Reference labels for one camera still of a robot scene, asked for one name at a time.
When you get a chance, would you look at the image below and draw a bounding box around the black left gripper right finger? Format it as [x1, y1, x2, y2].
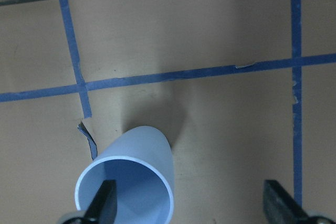
[264, 180, 309, 221]

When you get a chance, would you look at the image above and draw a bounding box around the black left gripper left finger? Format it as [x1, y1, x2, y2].
[83, 180, 117, 221]

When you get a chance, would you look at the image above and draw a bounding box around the light blue plastic cup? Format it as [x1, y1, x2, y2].
[74, 126, 174, 223]

